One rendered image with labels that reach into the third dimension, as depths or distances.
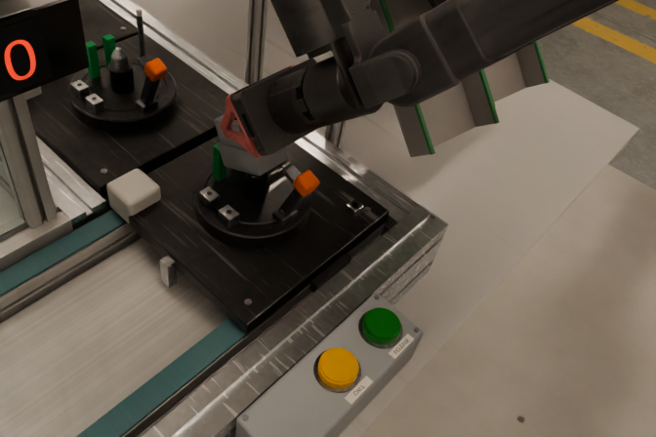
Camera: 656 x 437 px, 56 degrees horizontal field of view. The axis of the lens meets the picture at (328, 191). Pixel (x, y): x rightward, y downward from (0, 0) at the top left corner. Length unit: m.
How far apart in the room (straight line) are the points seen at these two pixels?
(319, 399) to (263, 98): 0.29
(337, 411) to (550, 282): 0.42
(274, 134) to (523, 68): 0.53
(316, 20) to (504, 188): 0.58
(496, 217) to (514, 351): 0.23
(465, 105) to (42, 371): 0.62
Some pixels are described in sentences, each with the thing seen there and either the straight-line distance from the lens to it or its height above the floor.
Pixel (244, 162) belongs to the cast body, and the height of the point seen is 1.05.
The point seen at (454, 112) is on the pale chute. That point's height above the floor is 1.01.
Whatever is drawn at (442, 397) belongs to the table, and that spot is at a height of 0.86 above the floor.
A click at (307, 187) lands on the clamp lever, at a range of 0.64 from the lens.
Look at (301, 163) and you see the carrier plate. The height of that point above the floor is 0.97.
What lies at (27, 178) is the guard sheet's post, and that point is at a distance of 0.71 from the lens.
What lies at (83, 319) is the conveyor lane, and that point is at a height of 0.92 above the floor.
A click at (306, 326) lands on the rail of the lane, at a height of 0.95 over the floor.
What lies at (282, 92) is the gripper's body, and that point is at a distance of 0.58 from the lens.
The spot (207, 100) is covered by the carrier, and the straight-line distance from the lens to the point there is 0.90.
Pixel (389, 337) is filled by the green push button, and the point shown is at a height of 0.97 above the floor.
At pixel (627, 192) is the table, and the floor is 0.86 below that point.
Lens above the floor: 1.52
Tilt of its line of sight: 45 degrees down
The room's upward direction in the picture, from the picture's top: 11 degrees clockwise
